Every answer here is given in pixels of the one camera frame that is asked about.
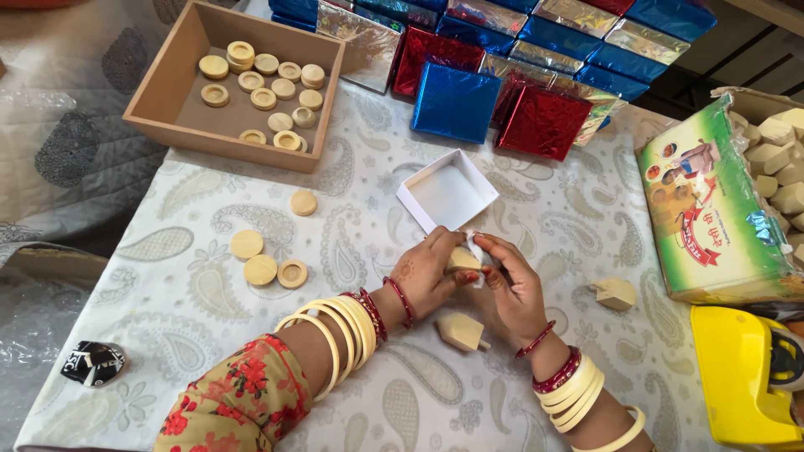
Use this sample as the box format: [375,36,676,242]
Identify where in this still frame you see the wooden spinning top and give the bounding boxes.
[436,313,492,353]
[447,246,482,275]
[589,278,638,312]

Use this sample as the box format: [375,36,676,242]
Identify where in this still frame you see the clear plastic sheet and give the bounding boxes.
[0,267,95,452]

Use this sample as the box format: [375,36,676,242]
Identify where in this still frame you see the white tissue paper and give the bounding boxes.
[464,229,498,290]

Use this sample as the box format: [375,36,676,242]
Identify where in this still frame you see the group of wooden discs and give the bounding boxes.
[198,41,327,153]

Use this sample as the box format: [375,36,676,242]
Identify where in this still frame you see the recessed wooden disc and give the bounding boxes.
[277,259,309,290]

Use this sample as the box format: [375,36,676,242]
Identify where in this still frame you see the grey patterned bedsheet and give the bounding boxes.
[0,0,255,252]

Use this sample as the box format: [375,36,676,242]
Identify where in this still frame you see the wooden furniture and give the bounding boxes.
[634,0,804,121]

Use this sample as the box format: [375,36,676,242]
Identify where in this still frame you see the white paisley tablecloth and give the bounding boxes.
[14,80,745,452]

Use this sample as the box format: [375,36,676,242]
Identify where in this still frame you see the set of cream bangles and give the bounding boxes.
[535,353,606,434]
[274,295,378,403]

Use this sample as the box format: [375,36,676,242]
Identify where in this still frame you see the single cream bangle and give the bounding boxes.
[570,405,647,452]

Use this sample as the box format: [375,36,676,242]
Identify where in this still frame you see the yellow tape dispenser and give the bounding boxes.
[690,305,804,450]

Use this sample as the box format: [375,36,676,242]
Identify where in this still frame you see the thin red bangle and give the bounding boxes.
[515,319,557,360]
[382,276,416,331]

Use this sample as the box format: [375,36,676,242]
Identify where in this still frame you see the floral yellow red sleeve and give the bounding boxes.
[153,333,314,452]

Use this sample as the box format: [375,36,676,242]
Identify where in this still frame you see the stack of shiny foil boxes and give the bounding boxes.
[269,0,718,163]

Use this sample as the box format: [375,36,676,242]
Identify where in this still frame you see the green printed cardboard carton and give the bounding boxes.
[635,87,804,307]

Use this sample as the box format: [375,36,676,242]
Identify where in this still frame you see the glittery red bangle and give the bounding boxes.
[340,288,388,344]
[532,345,583,394]

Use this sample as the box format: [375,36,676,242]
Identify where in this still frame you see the flat wooden disc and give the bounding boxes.
[243,254,278,287]
[289,190,319,217]
[230,229,265,260]

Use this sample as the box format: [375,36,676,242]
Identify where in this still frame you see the wooden tray box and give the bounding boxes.
[122,0,347,175]

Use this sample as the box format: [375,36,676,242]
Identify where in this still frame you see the open white cardboard box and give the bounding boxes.
[396,149,501,235]

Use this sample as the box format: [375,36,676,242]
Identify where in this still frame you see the brown cardboard piece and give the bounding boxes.
[0,242,109,285]

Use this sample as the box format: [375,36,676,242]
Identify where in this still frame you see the person's left hand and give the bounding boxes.
[392,226,481,324]

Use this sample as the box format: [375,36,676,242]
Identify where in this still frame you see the black and white tape roll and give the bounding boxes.
[60,341,127,388]

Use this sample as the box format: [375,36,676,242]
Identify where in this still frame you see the heap of wooden tops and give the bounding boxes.
[729,108,804,267]

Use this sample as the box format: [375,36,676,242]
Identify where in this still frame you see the person's right hand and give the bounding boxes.
[472,232,557,352]

